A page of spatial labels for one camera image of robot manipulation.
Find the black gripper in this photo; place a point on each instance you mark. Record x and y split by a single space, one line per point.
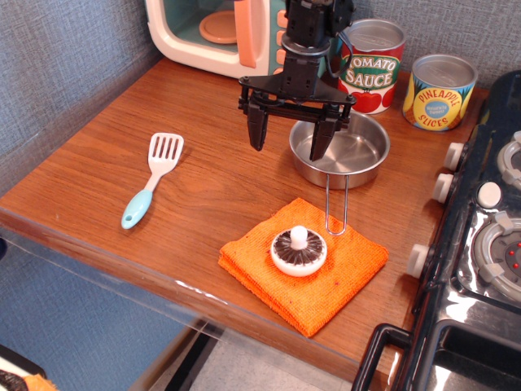
296 91

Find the small steel pot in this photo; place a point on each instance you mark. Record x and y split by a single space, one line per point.
351 160

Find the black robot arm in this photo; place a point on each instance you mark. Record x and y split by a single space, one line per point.
311 23

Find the orange folded cloth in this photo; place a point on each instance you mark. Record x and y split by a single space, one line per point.
307 303

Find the toy microwave oven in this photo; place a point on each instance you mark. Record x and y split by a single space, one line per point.
174 29

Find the tomato sauce can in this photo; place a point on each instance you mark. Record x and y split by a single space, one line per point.
372 61

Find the orange microwave plate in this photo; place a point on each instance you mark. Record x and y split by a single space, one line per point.
219 27

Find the toy mushroom slice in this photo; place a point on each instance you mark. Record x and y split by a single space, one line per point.
298 252

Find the white and teal spatula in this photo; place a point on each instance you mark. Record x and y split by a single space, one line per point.
165 150

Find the pineapple slices can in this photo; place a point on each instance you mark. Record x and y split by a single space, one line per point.
439 91

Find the black toy stove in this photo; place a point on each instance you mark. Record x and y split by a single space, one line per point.
466 332

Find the orange object at corner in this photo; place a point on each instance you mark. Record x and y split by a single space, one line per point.
12 382

